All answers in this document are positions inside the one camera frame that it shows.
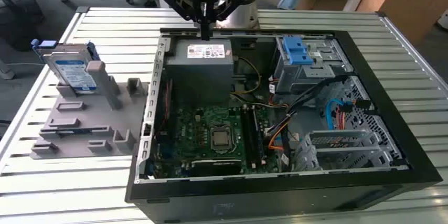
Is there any black graphics card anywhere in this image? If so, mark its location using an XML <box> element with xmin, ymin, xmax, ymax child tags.
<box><xmin>191</xmin><ymin>157</ymin><xmax>243</xmax><ymax>177</ymax></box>

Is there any green motherboard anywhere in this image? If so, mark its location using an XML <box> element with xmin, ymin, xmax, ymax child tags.
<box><xmin>153</xmin><ymin>104</ymin><xmax>281</xmax><ymax>179</ymax></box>

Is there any blue drive latch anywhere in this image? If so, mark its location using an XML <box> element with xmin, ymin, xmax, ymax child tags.
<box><xmin>283</xmin><ymin>36</ymin><xmax>313</xmax><ymax>65</ymax></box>

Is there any black wire waste basket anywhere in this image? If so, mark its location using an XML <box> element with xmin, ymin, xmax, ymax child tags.
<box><xmin>0</xmin><ymin>0</ymin><xmax>45</xmax><ymax>52</ymax></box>

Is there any grey metal foot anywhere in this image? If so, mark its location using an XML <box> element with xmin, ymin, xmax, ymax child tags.
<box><xmin>0</xmin><ymin>58</ymin><xmax>17</xmax><ymax>80</ymax></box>

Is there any grey power supply unit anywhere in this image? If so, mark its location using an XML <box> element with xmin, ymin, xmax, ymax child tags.
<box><xmin>164</xmin><ymin>39</ymin><xmax>235</xmax><ymax>108</ymax></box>

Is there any hard disk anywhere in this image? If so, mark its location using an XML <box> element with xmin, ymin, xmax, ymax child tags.
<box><xmin>31</xmin><ymin>39</ymin><xmax>103</xmax><ymax>95</ymax></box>

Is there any blue RAM stick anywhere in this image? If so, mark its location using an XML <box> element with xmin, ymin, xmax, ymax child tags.
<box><xmin>55</xmin><ymin>128</ymin><xmax>93</xmax><ymax>134</ymax></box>

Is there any silver CPU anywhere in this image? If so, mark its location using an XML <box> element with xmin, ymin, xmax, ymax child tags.
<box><xmin>212</xmin><ymin>129</ymin><xmax>232</xmax><ymax>147</ymax></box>

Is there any grey metal disk bay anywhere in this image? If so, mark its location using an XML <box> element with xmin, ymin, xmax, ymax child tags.
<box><xmin>296</xmin><ymin>129</ymin><xmax>411</xmax><ymax>172</ymax></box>

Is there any blue SATA wire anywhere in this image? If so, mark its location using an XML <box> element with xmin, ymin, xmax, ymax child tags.
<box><xmin>325</xmin><ymin>98</ymin><xmax>355</xmax><ymax>132</ymax></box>

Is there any CPU socket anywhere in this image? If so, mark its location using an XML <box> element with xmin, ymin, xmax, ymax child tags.
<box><xmin>208</xmin><ymin>123</ymin><xmax>235</xmax><ymax>154</ymax></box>

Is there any black cable bundle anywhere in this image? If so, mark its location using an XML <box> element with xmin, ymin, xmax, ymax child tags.
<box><xmin>276</xmin><ymin>76</ymin><xmax>351</xmax><ymax>135</ymax></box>

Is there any red yellow power wire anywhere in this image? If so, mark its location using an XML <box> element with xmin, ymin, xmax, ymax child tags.
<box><xmin>335</xmin><ymin>99</ymin><xmax>372</xmax><ymax>132</ymax></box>

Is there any grey optical drive cage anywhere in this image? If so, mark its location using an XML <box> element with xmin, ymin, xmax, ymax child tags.
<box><xmin>272</xmin><ymin>35</ymin><xmax>355</xmax><ymax>95</ymax></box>

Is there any black PC case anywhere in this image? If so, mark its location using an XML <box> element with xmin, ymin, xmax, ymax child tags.
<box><xmin>124</xmin><ymin>27</ymin><xmax>443</xmax><ymax>224</ymax></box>

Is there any grey parts rack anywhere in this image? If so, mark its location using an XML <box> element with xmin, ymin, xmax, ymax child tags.
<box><xmin>31</xmin><ymin>60</ymin><xmax>148</xmax><ymax>159</ymax></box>

